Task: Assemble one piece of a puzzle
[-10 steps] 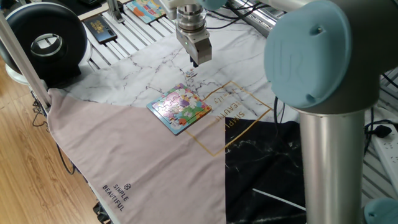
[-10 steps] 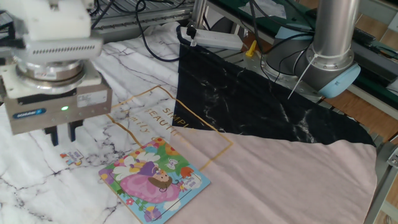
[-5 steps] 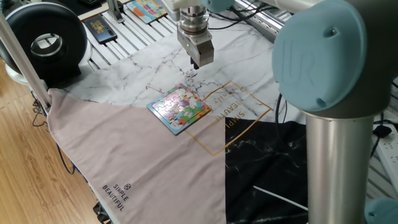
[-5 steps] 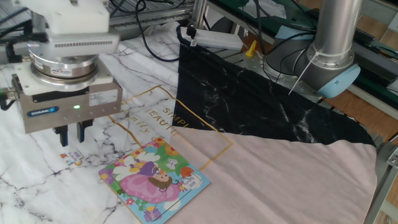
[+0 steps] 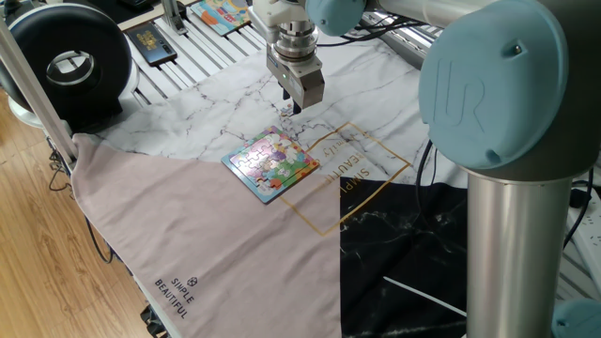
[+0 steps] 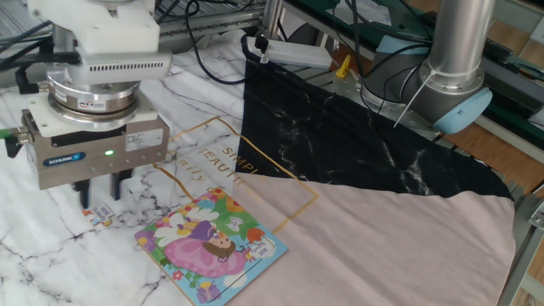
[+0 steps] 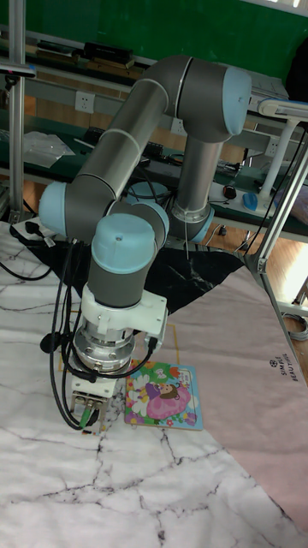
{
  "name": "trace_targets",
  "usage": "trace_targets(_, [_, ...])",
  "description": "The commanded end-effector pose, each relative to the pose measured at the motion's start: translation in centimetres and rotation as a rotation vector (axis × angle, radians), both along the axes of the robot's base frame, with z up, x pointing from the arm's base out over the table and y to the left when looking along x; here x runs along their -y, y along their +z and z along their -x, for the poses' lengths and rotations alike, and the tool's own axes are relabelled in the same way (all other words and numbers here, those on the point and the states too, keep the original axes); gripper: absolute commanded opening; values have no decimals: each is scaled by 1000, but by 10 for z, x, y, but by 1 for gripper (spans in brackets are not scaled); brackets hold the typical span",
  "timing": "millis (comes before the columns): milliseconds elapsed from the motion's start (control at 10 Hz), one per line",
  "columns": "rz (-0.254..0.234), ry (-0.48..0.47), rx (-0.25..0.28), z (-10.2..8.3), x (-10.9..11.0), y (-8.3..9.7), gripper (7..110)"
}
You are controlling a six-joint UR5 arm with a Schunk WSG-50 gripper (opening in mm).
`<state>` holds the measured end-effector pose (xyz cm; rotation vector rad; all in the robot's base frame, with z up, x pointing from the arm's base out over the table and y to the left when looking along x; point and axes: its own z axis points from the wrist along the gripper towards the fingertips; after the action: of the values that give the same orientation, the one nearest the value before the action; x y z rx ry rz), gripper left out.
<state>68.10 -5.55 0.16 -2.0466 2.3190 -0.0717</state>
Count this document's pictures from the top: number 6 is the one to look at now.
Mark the silver Schunk gripper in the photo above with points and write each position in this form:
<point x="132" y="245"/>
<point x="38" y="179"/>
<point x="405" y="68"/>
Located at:
<point x="85" y="166"/>

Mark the small puzzle piece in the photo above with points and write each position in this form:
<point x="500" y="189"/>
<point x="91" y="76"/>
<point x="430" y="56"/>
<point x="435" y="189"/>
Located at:
<point x="100" y="215"/>

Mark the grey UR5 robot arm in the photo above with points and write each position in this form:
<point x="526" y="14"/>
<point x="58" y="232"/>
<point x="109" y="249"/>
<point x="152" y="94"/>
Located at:
<point x="461" y="34"/>

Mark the colourful fairy puzzle board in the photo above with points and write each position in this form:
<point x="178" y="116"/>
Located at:
<point x="212" y="251"/>

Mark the white gripper mounting plate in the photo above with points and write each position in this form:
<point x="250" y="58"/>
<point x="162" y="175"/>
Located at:
<point x="38" y="119"/>

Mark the silver force torque sensor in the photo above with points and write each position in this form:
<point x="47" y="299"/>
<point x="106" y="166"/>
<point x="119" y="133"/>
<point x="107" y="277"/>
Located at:
<point x="119" y="68"/>

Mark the white wrist adapter block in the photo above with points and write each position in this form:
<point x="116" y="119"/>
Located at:
<point x="106" y="34"/>

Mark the black power plug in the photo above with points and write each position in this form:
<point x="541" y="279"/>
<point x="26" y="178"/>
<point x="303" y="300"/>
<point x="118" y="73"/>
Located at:
<point x="260" y="43"/>

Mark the white power strip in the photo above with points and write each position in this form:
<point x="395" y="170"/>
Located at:
<point x="297" y="53"/>

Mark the small yellow plastic part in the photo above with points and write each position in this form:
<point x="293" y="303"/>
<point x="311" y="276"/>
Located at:
<point x="343" y="68"/>

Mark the marble pink black tablecloth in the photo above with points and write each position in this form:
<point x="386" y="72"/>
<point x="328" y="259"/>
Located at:
<point x="382" y="255"/>

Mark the clear plastic bag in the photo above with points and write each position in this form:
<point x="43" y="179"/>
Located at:
<point x="370" y="13"/>

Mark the white zip tie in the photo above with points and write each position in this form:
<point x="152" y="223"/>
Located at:
<point x="414" y="98"/>

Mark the aluminium frame rail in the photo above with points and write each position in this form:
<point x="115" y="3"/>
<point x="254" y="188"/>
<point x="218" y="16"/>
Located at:
<point x="204" y="25"/>

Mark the aluminium frame post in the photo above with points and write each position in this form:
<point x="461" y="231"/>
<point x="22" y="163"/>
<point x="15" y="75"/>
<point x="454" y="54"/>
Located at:
<point x="520" y="246"/>
<point x="272" y="17"/>

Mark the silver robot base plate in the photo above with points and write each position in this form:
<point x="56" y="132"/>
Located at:
<point x="348" y="91"/>

